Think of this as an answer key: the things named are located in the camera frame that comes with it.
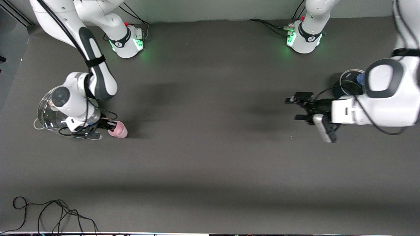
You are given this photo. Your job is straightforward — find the pink plastic cup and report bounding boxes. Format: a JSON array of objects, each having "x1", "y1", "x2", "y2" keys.
[{"x1": 108, "y1": 121, "x2": 128, "y2": 139}]

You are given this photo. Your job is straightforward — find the dark blue saucepan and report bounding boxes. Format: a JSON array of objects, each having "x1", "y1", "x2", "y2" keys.
[{"x1": 333, "y1": 69, "x2": 367, "y2": 99}]

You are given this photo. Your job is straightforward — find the glass lid with blue knob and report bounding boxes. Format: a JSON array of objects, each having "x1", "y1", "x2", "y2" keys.
[{"x1": 340, "y1": 69, "x2": 366, "y2": 96}]

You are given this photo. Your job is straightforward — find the glass lid with metal knob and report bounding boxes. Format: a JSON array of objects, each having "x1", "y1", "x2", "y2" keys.
[{"x1": 37, "y1": 86, "x2": 86, "y2": 131}]

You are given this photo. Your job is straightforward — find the grey two-handled cooking pot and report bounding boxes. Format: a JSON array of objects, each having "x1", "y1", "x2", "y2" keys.
[{"x1": 33, "y1": 86, "x2": 100, "y2": 138}]

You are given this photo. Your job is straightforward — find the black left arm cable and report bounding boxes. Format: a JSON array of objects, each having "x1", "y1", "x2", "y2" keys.
[{"x1": 313, "y1": 0, "x2": 420, "y2": 136}]

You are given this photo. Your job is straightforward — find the thick black left base cable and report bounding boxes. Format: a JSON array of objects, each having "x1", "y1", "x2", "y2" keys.
[{"x1": 248, "y1": 18, "x2": 289, "y2": 37}]

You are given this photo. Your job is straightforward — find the thin black left base cable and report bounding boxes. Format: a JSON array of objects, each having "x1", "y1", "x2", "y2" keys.
[{"x1": 293, "y1": 0, "x2": 306, "y2": 19}]

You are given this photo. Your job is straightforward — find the black right arm base cable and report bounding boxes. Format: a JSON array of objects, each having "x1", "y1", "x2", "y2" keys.
[{"x1": 121, "y1": 4, "x2": 150, "y2": 42}]

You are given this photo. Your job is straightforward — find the loose black floor cable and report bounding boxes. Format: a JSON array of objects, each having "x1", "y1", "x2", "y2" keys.
[{"x1": 0, "y1": 196, "x2": 99, "y2": 235}]

